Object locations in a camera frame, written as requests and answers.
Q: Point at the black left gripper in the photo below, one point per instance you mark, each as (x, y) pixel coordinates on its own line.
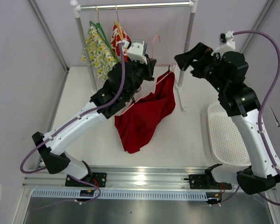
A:
(149, 68)

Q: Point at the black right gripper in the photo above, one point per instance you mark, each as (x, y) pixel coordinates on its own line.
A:
(200, 52)

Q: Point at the pink wire hanger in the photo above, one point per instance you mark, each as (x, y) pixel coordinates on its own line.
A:
(171, 68)

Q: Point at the red skirt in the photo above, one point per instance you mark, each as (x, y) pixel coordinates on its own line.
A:
(137, 125)

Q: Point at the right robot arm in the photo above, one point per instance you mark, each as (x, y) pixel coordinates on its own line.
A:
(226, 73)

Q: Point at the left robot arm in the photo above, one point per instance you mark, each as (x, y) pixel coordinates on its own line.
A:
(122, 83)

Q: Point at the yellow hanger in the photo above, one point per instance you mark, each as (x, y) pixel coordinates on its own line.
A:
(120, 30)

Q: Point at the green hanger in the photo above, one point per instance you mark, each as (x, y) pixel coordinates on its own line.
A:
(101, 33)

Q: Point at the red floral print garment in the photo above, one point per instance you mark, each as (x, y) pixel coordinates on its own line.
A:
(119, 39)

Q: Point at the lemon print garment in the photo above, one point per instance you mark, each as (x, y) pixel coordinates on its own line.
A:
(99, 55)

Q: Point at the white clothes rack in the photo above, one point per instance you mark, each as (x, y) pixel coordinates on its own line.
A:
(118, 48)

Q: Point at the white perforated basket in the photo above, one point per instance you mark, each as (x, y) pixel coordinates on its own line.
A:
(226, 143)

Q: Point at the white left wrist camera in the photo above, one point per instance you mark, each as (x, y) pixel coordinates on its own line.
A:
(136, 50)

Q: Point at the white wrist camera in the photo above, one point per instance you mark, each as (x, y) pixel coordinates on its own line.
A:
(136, 50)
(227, 43)

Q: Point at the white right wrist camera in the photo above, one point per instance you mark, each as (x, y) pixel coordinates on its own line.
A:
(227, 43)

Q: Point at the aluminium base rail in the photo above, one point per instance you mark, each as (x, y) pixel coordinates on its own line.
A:
(124, 178)

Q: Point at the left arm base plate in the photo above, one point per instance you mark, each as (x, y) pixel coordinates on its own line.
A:
(99, 179)

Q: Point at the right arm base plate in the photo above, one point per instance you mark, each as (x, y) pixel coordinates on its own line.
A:
(204, 181)

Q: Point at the perforated cable tray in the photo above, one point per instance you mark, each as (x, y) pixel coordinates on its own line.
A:
(121, 194)

